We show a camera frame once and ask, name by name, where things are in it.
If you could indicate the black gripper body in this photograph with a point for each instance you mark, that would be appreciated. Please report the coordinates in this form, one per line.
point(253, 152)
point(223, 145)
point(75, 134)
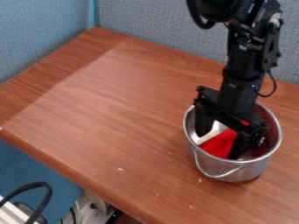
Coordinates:
point(232, 104)

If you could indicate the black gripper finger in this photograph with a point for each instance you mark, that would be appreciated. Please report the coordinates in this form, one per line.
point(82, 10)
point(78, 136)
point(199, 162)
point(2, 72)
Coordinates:
point(243, 141)
point(203, 120)

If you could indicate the red plastic block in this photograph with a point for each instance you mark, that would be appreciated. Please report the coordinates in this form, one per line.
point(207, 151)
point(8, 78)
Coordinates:
point(218, 142)

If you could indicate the metal pot with handle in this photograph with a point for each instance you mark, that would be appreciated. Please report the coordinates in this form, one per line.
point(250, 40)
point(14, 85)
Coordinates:
point(251, 163)

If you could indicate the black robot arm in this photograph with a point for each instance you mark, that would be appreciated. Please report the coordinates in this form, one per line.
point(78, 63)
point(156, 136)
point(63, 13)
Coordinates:
point(254, 23)

